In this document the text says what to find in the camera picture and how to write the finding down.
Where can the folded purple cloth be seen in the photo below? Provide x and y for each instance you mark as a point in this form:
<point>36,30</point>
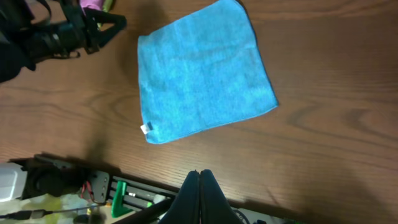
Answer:
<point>92,4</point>

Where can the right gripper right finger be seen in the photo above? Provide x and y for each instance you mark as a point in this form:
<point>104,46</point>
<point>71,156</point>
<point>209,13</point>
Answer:
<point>215,208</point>

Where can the blue microfiber cloth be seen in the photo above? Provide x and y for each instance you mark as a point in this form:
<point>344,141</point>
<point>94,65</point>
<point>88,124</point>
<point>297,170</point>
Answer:
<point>200,72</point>

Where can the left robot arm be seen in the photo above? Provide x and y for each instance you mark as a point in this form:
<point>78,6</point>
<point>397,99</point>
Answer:
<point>25,44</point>

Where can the folded green cloth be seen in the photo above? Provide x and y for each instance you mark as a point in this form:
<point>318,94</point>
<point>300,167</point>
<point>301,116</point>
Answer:
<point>107,5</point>

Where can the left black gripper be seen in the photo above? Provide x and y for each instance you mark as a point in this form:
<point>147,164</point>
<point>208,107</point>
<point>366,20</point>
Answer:
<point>84,28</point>

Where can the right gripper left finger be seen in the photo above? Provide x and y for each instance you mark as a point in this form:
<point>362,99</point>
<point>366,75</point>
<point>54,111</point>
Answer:
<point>185,209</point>

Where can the white cloth label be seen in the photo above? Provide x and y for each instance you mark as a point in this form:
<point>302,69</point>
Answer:
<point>146,128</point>

